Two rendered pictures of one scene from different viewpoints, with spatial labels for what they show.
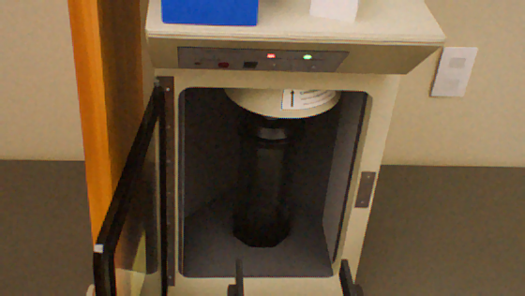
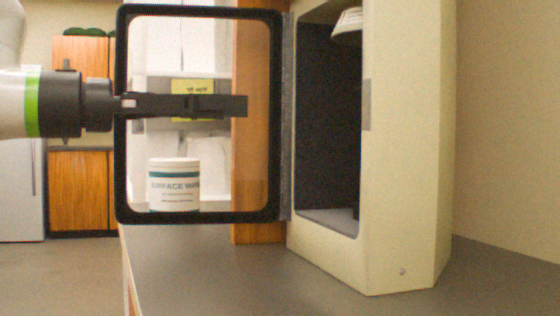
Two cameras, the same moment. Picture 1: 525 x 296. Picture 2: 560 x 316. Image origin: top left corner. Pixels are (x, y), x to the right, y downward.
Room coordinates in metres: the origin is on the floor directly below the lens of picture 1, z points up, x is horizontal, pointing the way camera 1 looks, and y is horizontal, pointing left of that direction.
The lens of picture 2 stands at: (0.51, -0.82, 1.16)
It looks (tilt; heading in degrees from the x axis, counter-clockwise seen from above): 3 degrees down; 76
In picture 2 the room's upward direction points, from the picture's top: 1 degrees clockwise
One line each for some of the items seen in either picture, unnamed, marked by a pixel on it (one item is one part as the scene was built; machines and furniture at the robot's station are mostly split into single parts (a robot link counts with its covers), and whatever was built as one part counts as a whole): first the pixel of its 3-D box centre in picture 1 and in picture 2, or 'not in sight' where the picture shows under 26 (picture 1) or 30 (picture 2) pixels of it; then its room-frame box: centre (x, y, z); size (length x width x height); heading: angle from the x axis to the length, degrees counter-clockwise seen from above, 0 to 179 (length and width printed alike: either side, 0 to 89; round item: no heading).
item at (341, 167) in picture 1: (261, 142); (389, 114); (0.88, -0.01, 1.19); 0.26 x 0.24 x 0.35; 97
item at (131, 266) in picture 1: (139, 280); (198, 114); (0.57, 0.13, 1.19); 0.30 x 0.01 x 0.40; 179
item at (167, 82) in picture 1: (166, 196); (286, 116); (0.73, 0.12, 1.19); 0.03 x 0.02 x 0.39; 97
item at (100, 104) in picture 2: not in sight; (117, 105); (0.44, -0.08, 1.20); 0.09 x 0.08 x 0.07; 7
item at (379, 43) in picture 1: (289, 49); not in sight; (0.70, -0.03, 1.46); 0.32 x 0.12 x 0.10; 97
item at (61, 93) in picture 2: not in sight; (64, 101); (0.37, -0.09, 1.20); 0.09 x 0.06 x 0.12; 97
